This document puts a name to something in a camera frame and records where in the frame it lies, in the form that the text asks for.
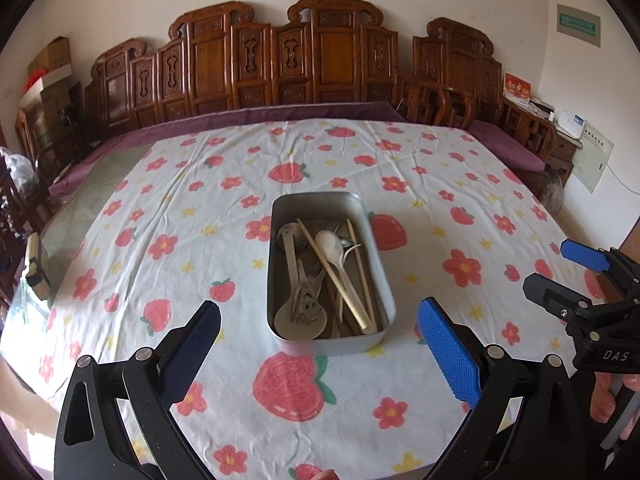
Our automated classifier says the light beige chopstick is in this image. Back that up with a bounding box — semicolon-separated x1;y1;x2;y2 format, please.
296;219;344;300

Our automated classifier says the brown wooden chopstick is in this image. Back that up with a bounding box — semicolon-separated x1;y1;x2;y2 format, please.
346;218;378;332

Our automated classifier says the steel spoon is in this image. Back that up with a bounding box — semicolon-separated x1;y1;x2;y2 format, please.
273;259;328;341

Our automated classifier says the steel fork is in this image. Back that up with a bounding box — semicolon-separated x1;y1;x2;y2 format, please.
291;259;326;326

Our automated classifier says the cream plastic spoon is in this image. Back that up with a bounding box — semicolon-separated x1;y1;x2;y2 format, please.
314;230;374;335

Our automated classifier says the grey metal utensil tray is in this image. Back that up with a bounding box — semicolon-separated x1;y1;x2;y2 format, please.
266;192;396;356

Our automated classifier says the person's right hand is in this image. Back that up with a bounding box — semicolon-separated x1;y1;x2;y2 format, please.
589;372;640;441

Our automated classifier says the wooden side shelf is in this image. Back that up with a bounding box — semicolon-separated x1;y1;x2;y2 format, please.
498;96;582;181

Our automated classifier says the purple bench cushion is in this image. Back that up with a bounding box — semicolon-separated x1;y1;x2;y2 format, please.
49;102;546;200

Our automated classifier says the white spoon in tray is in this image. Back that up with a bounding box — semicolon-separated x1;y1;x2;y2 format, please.
278;222;299;298

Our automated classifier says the strawberry flower tablecloth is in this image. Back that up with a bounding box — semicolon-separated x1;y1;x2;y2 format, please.
0;118;609;480

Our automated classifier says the red card on shelf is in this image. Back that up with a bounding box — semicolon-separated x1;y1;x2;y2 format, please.
503;72;532;107

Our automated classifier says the plastic bag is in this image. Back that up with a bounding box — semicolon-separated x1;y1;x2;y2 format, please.
0;146;39;209

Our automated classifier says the cardboard boxes stack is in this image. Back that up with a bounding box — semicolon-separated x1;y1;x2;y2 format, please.
18;36;73;129

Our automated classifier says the carved wooden bench back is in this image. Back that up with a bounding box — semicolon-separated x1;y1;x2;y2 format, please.
81;0;504;137

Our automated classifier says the white wall panel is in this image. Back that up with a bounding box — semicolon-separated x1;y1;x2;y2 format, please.
572;122;614;193

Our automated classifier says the green wall sign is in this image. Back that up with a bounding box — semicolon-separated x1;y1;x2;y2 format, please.
556;4;601;48

